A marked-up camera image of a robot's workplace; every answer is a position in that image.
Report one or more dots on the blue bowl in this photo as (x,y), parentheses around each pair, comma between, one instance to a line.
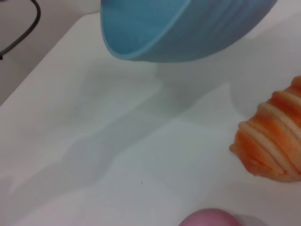
(200,30)

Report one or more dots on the pink toy peach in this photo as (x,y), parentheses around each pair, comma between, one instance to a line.
(209,219)

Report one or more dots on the orange striped toy bread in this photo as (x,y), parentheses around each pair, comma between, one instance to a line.
(270,136)

